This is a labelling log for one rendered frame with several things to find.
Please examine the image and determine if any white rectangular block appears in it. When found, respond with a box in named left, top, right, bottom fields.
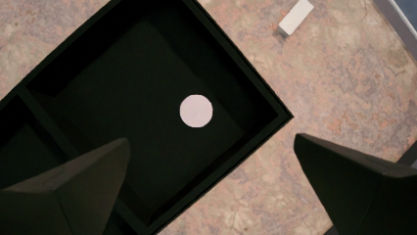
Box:
left=276, top=0, right=313, bottom=38

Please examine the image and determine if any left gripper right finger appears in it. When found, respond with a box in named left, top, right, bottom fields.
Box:
left=294, top=132, right=417, bottom=235

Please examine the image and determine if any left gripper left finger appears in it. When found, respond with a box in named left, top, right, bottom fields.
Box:
left=0, top=138, right=130, bottom=235

